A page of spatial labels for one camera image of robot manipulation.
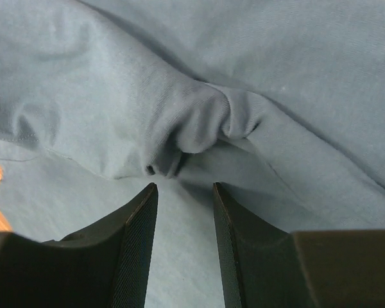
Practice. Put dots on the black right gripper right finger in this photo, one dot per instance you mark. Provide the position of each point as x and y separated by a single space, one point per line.
263 266

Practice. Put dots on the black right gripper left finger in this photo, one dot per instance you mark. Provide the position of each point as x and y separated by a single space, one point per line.
105 264

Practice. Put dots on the blue-grey t shirt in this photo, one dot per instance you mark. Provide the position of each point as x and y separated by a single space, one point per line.
283 102

